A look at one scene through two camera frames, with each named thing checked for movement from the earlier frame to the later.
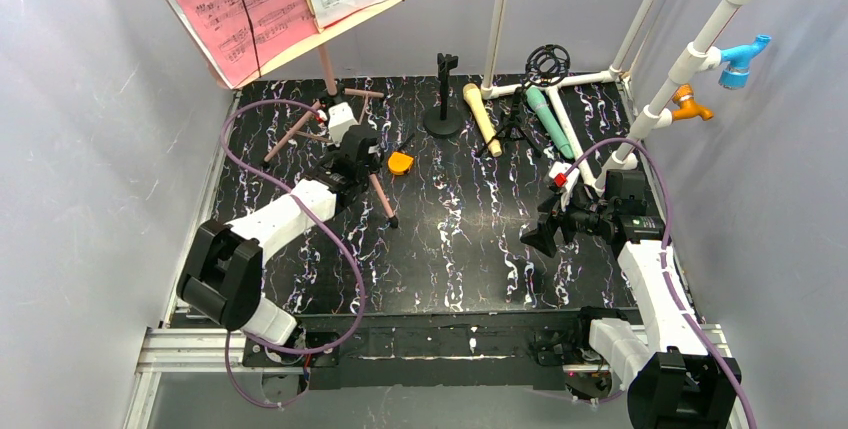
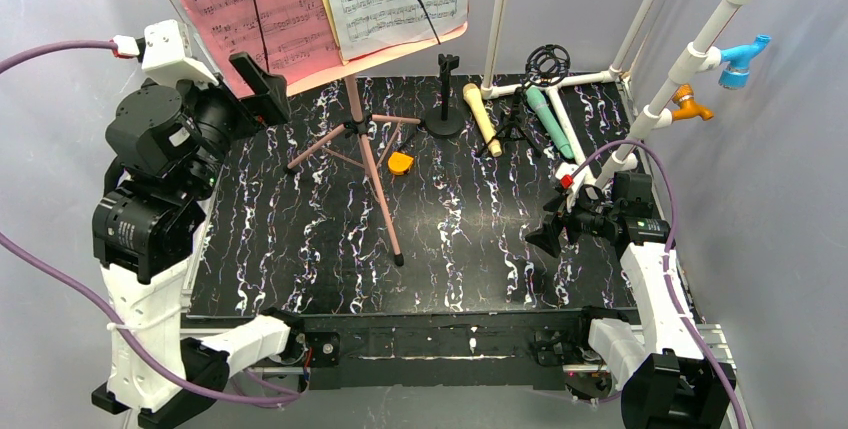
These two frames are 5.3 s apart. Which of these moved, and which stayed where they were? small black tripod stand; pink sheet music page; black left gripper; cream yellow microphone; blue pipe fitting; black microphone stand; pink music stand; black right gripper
Moved: pink sheet music page; black left gripper; pink music stand
Stayed: blue pipe fitting; black right gripper; small black tripod stand; cream yellow microphone; black microphone stand
